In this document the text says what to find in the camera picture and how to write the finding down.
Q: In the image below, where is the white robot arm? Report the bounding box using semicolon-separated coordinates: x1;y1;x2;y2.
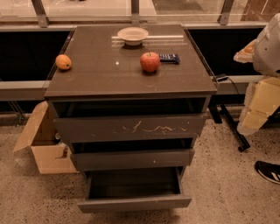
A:
234;13;280;136

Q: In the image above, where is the grey top drawer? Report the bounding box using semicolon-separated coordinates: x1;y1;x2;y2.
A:
52;98;206;143

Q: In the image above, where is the metal window railing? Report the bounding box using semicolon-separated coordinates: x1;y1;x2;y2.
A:
0;0;280;28

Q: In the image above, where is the open cardboard box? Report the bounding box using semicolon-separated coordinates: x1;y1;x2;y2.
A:
13;101;77;174

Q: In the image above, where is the grey bottom drawer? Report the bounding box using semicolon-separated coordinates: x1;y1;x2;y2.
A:
78;167;192;213

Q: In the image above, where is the black wheeled stand frame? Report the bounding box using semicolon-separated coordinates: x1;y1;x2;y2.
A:
207;95;280;153

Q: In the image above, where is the blue snack bar wrapper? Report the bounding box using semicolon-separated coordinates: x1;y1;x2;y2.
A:
159;53;180;64

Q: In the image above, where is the black and white sneaker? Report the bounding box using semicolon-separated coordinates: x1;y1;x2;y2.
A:
255;161;280;185

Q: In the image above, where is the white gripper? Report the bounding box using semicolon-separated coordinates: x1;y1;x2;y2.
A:
237;77;280;136

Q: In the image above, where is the orange fruit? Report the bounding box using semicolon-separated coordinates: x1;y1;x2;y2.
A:
55;54;72;70

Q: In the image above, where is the grey drawer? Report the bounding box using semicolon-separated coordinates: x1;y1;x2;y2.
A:
71;138;194;172
52;98;206;143
78;167;192;213

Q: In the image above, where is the black cable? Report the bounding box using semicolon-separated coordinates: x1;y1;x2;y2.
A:
212;73;241;95

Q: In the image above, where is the grey middle drawer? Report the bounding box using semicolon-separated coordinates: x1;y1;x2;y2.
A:
71;138;194;172

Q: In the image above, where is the dark grey drawer cabinet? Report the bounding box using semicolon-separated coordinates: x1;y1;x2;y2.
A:
44;24;218;179

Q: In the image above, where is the white paper bowl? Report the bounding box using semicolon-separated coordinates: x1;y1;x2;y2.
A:
117;27;149;46

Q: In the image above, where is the red apple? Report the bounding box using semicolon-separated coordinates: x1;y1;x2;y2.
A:
140;52;160;73

